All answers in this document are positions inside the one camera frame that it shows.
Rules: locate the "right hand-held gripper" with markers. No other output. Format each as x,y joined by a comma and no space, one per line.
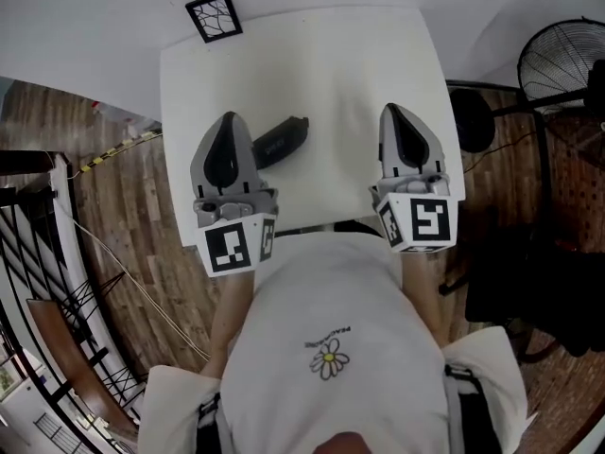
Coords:
427,220

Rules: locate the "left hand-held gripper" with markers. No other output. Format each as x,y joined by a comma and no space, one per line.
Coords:
227,251

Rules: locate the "black oblong case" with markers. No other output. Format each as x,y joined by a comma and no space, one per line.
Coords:
283,142

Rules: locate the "person's right forearm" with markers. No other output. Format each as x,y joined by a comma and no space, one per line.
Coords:
423,296

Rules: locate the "person's left forearm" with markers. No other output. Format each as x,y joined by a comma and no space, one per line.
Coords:
231,319

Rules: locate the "yellow black striped bar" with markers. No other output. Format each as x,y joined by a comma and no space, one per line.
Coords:
118,148

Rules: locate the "clear plastic bag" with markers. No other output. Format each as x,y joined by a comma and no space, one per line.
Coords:
125,118

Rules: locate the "black framed branch picture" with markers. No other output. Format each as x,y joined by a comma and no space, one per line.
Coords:
213,16

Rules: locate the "white daisy print t-shirt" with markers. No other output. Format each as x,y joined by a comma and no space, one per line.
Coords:
331,301

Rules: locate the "black standing fan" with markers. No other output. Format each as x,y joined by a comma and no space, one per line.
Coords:
558,64

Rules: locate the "black office chair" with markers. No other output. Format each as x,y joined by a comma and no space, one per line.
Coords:
534,291

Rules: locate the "black metal stair railing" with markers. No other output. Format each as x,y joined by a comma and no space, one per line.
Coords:
28,234

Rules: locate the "brown wooden handrail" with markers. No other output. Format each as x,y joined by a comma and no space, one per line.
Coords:
71,357

